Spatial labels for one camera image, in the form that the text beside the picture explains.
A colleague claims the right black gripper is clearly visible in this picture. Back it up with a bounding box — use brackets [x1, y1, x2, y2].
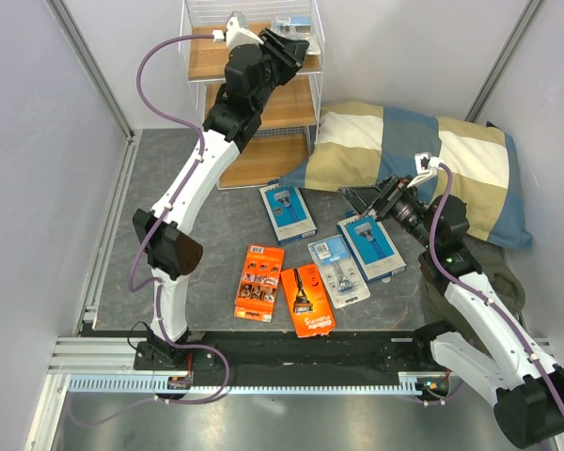
[337, 173, 438, 250]

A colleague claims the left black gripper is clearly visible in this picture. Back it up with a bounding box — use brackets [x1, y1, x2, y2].
[254, 29, 311, 113]

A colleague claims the clear blister razor pack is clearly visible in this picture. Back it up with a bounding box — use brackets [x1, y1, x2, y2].
[307, 235, 370, 309]
[271, 15, 321, 55]

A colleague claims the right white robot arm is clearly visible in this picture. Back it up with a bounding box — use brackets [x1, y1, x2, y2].
[338, 176, 564, 449]

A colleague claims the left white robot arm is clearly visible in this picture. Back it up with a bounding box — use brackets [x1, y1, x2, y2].
[133, 28, 309, 369]

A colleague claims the middle wooden shelf board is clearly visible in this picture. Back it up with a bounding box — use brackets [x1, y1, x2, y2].
[191, 75, 320, 136]

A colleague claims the top wooden shelf board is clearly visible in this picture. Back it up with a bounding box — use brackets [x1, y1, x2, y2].
[188, 22, 321, 82]

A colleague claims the blue razor box right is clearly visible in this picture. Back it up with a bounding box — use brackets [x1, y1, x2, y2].
[337, 213, 406, 282]

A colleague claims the blue razor box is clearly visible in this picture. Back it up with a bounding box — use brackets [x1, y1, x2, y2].
[337, 213, 406, 282]
[259, 183, 318, 245]

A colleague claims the blue beige checkered pillow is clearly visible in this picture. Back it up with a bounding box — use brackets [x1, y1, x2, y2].
[277, 99, 535, 251]

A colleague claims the blue razor box left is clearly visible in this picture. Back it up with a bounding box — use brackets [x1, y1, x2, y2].
[259, 183, 318, 245]

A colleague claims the orange Gillette Fusion box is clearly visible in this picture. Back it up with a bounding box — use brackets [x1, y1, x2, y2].
[281, 264, 336, 338]

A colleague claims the orange razor box back-side up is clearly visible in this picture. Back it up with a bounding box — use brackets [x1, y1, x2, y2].
[233, 244, 285, 323]

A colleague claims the olive green cloth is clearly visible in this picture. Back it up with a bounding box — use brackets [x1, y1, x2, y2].
[420, 236, 525, 341]

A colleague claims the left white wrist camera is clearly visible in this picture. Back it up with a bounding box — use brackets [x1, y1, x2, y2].
[212, 10, 263, 50]

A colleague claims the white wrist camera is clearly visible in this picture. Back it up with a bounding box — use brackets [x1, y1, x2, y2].
[408, 152, 444, 188]
[212, 10, 263, 50]

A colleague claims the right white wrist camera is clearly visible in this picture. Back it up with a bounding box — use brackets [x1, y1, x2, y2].
[408, 152, 444, 188]

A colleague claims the white wire shelf unit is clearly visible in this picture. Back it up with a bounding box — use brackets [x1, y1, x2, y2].
[180, 1, 325, 190]

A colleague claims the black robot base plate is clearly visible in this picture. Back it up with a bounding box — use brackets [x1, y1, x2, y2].
[133, 328, 469, 387]

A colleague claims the grey slotted cable duct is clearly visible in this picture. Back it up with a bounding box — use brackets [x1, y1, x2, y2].
[68, 373, 424, 396]

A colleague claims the right aluminium frame post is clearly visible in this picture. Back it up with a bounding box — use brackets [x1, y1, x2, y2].
[465, 0, 546, 122]

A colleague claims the aluminium frame post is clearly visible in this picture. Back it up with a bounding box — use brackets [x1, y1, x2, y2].
[46, 0, 135, 142]
[465, 0, 546, 122]

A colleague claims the left aluminium frame post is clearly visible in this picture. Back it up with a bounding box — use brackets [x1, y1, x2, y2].
[46, 0, 135, 142]

